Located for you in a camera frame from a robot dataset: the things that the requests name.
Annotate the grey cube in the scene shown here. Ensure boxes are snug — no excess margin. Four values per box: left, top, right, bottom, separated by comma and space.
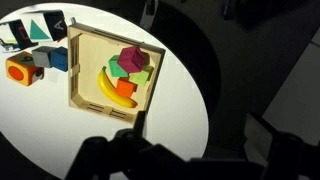
32, 46, 54, 68

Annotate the blue cube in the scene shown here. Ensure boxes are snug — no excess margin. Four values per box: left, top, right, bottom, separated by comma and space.
51, 47, 68, 72

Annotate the white round table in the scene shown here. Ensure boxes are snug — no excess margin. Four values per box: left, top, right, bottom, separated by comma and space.
0, 3, 209, 178

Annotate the lime green cube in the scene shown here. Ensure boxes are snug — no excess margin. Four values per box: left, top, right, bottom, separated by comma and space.
129, 65, 154, 87

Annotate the magenta cube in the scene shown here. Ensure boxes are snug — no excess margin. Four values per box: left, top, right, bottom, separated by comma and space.
117, 46, 148, 73

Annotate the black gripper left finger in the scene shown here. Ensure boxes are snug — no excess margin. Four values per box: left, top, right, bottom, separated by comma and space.
65, 111, 187, 180

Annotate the wooden crate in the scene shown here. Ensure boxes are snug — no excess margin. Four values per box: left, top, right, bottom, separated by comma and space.
68, 23, 165, 123

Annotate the yellow banana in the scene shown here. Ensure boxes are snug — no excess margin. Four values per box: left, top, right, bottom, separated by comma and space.
97, 66, 138, 108

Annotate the orange plushy cube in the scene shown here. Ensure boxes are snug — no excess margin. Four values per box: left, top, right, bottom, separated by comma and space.
5, 51, 44, 86

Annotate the black white plush cube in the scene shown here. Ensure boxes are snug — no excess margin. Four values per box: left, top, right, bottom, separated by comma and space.
0, 19, 36, 53

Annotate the white plush cube teal triangle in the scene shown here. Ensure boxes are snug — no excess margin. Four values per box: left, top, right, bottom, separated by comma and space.
20, 10, 67, 42

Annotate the small orange cube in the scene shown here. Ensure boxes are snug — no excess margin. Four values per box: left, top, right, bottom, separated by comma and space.
116, 77, 137, 98

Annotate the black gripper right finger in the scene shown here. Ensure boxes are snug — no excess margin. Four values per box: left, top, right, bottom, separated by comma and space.
245, 112, 320, 180

